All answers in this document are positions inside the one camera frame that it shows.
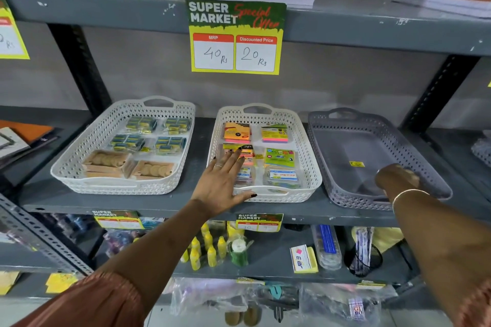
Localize white yellow eraser box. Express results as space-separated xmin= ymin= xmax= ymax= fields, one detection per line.
xmin=289 ymin=244 xmax=319 ymax=274

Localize white basket with sticky notes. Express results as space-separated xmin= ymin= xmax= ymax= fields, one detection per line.
xmin=206 ymin=103 xmax=323 ymax=203

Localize person's left hand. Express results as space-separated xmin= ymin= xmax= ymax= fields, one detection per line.
xmin=191 ymin=147 xmax=258 ymax=213

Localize white perforated basket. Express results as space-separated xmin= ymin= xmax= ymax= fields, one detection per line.
xmin=471 ymin=138 xmax=491 ymax=169

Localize brown pleated sleeve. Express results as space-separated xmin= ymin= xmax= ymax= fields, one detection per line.
xmin=454 ymin=280 xmax=491 ymax=327
xmin=11 ymin=271 xmax=147 ymax=327

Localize yellow black sticky note pack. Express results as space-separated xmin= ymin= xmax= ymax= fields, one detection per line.
xmin=222 ymin=143 xmax=255 ymax=167

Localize orange book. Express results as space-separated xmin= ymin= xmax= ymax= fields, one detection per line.
xmin=0 ymin=120 xmax=54 ymax=144

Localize grey perforated plastic basket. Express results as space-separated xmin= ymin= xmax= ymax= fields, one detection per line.
xmin=308 ymin=108 xmax=453 ymax=212

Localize group of yellow glue bottles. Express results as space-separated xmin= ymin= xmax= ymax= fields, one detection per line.
xmin=180 ymin=222 xmax=229 ymax=272

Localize grey white book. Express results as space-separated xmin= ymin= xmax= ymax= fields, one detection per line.
xmin=0 ymin=127 xmax=30 ymax=160

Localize green spool in bag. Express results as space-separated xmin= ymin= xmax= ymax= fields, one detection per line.
xmin=227 ymin=234 xmax=254 ymax=267

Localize clear plastic bag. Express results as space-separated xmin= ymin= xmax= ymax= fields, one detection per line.
xmin=170 ymin=278 xmax=252 ymax=317

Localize orange sticky note pack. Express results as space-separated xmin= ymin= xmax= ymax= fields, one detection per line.
xmin=224 ymin=122 xmax=252 ymax=144

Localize wide blue white sticky pack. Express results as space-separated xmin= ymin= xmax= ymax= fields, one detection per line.
xmin=264 ymin=168 xmax=302 ymax=190

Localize green blue eraser pack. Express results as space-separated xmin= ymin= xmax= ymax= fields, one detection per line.
xmin=163 ymin=118 xmax=192 ymax=136
xmin=154 ymin=136 xmax=187 ymax=155
xmin=109 ymin=134 xmax=146 ymax=152
xmin=125 ymin=116 xmax=158 ymax=134

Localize brown pleated right sleeve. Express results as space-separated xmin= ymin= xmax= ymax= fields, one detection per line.
xmin=454 ymin=280 xmax=491 ymax=327

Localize brown pleated left sleeve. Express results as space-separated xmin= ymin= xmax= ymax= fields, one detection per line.
xmin=11 ymin=271 xmax=147 ymax=327

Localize small green yellow price tag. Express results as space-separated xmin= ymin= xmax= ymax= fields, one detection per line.
xmin=236 ymin=213 xmax=284 ymax=232
xmin=91 ymin=210 xmax=145 ymax=230

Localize black cord packet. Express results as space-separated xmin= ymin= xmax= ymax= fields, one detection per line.
xmin=343 ymin=227 xmax=384 ymax=278

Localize person's right hand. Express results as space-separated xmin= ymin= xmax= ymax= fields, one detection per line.
xmin=375 ymin=164 xmax=421 ymax=201

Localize brown round items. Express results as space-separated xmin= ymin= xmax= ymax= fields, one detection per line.
xmin=224 ymin=307 xmax=262 ymax=327

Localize teal handled tools packet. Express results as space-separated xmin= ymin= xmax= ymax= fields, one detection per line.
xmin=256 ymin=282 xmax=300 ymax=323

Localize clear bag with label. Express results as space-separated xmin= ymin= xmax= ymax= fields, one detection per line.
xmin=299 ymin=282 xmax=399 ymax=324

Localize clear blue pencil case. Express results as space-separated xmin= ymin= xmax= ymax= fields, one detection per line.
xmin=310 ymin=224 xmax=343 ymax=271

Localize large green yellow price sign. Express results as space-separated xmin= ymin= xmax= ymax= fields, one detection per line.
xmin=186 ymin=0 xmax=287 ymax=75

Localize yellow shelf tag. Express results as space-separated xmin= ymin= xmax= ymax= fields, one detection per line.
xmin=45 ymin=273 xmax=80 ymax=295
xmin=0 ymin=271 xmax=21 ymax=296

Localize white basket with wooden boxes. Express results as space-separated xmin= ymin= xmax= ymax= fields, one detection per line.
xmin=50 ymin=96 xmax=196 ymax=195

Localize small blue white sticky pack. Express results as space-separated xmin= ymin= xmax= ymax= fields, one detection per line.
xmin=235 ymin=166 xmax=254 ymax=188

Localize wooden coin box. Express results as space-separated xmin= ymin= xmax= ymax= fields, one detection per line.
xmin=130 ymin=160 xmax=175 ymax=180
xmin=82 ymin=150 xmax=133 ymax=179

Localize person's left forearm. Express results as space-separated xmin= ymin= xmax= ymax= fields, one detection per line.
xmin=91 ymin=199 xmax=228 ymax=302

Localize grey metal shelf rack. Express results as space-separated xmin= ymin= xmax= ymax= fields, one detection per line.
xmin=0 ymin=0 xmax=491 ymax=310

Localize yellow packet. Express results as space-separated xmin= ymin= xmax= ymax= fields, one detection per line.
xmin=373 ymin=227 xmax=404 ymax=255

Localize person's right forearm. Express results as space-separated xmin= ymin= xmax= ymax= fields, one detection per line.
xmin=387 ymin=190 xmax=491 ymax=325

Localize pink green sticky note pack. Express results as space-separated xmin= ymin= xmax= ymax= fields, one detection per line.
xmin=261 ymin=123 xmax=289 ymax=144

